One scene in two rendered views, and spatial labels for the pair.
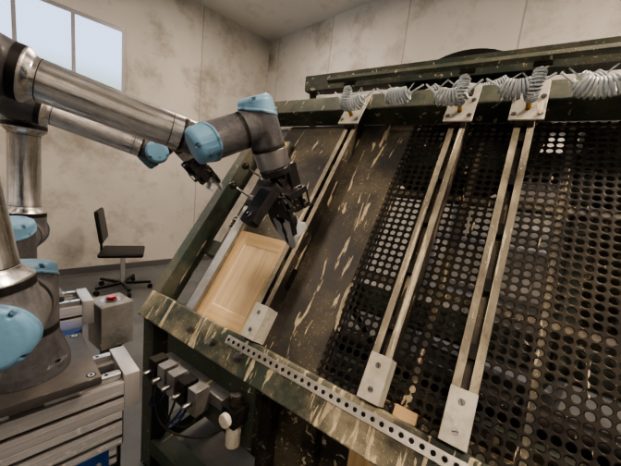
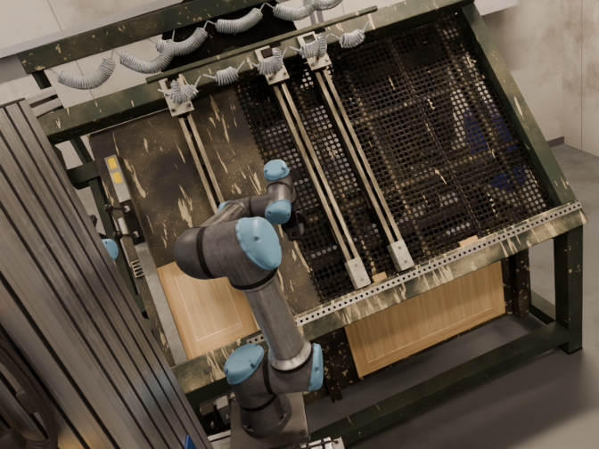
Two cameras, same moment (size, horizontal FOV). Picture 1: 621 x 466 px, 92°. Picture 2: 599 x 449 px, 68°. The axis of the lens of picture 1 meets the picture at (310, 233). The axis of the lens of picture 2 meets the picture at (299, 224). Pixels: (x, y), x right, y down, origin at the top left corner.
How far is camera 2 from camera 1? 1.20 m
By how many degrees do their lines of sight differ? 43
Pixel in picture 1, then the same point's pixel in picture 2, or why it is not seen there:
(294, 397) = (326, 323)
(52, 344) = not seen: hidden behind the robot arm
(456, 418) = (402, 256)
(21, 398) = (301, 406)
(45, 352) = not seen: hidden behind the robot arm
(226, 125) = (286, 193)
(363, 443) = (376, 305)
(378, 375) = (360, 270)
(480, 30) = not seen: outside the picture
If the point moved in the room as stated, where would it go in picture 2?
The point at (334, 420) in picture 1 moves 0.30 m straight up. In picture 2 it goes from (356, 311) to (340, 252)
